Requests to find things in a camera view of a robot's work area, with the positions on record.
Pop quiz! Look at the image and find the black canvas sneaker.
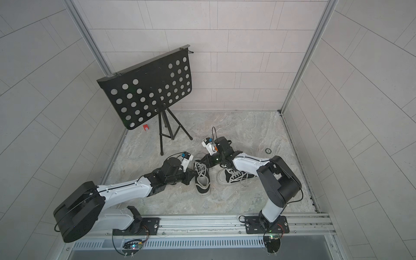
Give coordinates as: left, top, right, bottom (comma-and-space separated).
193, 161, 211, 197
217, 169, 256, 185

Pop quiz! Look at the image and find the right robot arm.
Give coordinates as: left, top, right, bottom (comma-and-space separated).
201, 136, 302, 226

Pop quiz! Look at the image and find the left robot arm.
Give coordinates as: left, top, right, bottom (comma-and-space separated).
53, 158, 197, 243

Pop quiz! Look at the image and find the left green circuit board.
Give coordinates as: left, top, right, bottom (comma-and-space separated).
122, 239, 143, 250

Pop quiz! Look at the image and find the green circuit board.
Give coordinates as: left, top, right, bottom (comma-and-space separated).
263, 236, 281, 254
122, 239, 143, 250

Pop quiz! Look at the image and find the black perforated music stand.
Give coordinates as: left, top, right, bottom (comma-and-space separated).
97, 44, 192, 140

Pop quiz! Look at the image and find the right green circuit board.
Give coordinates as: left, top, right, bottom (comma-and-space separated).
263, 236, 281, 254

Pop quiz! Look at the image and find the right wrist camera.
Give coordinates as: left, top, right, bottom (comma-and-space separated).
201, 138, 218, 156

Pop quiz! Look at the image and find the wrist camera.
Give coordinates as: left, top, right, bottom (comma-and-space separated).
201, 138, 218, 156
181, 152, 193, 172

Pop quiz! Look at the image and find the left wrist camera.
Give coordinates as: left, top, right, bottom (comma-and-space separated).
181, 152, 193, 172

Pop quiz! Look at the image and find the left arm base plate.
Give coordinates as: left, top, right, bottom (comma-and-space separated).
112, 218, 160, 236

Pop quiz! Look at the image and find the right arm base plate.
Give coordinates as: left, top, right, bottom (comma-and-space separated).
239, 215, 290, 235

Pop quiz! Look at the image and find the aluminium rail frame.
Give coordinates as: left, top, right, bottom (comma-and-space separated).
85, 213, 335, 237

